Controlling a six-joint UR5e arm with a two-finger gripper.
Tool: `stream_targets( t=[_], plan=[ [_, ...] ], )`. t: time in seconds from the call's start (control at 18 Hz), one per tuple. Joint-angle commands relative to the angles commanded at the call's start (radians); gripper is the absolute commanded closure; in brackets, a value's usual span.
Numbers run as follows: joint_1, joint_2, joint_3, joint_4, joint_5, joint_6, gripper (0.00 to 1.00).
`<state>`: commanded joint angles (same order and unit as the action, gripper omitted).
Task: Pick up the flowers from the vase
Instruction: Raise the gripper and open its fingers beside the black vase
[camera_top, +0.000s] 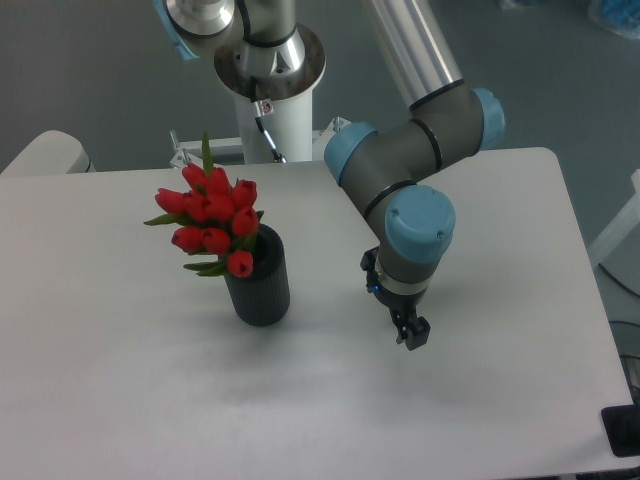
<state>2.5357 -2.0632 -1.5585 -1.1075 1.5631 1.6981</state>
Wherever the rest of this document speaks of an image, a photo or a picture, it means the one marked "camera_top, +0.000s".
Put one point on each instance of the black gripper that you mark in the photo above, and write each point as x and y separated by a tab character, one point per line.
411	329

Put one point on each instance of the clear bag with blue items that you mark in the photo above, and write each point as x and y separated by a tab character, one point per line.
618	16

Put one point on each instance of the metal base bracket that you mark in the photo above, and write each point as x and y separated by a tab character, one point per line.
228	151

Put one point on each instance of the black device at table edge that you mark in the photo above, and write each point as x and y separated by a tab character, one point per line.
622	429

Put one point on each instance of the dark grey ribbed vase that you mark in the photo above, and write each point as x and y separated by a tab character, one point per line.
263	298

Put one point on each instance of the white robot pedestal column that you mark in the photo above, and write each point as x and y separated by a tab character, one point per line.
272	88

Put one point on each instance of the white furniture at right edge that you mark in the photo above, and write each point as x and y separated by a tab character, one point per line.
617	229

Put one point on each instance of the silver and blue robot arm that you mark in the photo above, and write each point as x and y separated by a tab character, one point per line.
382	173

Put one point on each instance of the white chair back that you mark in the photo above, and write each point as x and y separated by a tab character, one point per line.
52	152

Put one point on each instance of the red tulip bouquet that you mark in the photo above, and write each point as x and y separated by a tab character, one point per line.
215	217

